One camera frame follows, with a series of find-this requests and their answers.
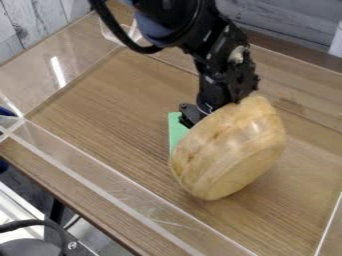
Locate brown wooden bowl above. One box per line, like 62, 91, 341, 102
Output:
170, 95, 286, 201

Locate clear acrylic corner bracket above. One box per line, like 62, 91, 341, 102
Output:
99, 20, 143, 47

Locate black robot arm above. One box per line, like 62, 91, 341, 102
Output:
130, 0, 259, 128

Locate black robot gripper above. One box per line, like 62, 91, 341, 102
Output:
177, 79, 238, 129

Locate black metal bracket with screw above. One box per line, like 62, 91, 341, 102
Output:
44, 226, 99, 256

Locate clear acrylic tray walls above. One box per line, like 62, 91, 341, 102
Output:
0, 15, 342, 256

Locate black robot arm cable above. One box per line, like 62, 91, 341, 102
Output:
87, 0, 166, 55

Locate black table leg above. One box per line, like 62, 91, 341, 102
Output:
50, 199, 66, 224

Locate green rectangular block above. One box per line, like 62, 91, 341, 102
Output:
169, 112, 189, 152

